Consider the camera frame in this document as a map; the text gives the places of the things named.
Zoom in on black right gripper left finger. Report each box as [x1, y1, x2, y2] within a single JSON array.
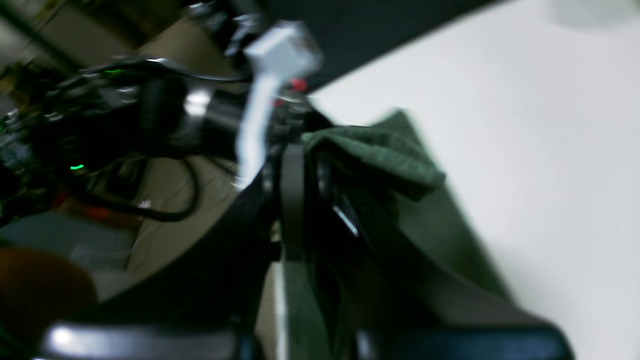
[[39, 144, 306, 360]]

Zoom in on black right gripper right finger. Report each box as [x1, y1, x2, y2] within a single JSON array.
[[314, 153, 575, 360]]

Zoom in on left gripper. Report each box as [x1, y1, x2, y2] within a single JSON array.
[[140, 0, 309, 161]]

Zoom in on green long sleeve shirt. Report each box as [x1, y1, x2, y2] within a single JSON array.
[[282, 111, 511, 360]]

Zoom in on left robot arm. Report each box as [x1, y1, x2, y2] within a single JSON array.
[[1, 0, 323, 226]]

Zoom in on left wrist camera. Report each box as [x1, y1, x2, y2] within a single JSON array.
[[243, 20, 323, 84]]

